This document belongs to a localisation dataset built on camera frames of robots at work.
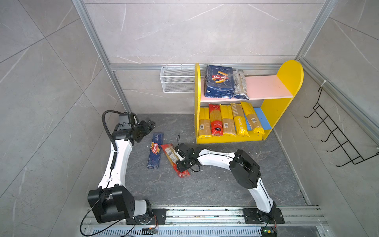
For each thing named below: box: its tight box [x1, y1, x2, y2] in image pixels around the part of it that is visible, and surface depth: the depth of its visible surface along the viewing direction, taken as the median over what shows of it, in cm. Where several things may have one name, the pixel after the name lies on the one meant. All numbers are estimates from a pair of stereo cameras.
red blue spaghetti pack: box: [160, 143, 191, 178], surface depth 92 cm
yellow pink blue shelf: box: [194, 59, 304, 145], surface depth 81 cm
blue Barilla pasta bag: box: [204, 64, 235, 99], surface depth 73 cm
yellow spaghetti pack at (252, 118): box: [240, 101, 266, 135], surface depth 97 cm
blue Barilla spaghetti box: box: [146, 132, 164, 170], surface depth 97 cm
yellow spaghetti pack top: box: [198, 107, 213, 140], surface depth 92 cm
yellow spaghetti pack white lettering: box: [229, 102, 251, 137], surface depth 96 cm
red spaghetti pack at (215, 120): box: [208, 104, 224, 137], surface depth 95 cm
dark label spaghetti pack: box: [232, 68, 250, 100], surface depth 75 cm
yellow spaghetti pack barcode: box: [219, 103, 237, 137], surface depth 97 cm
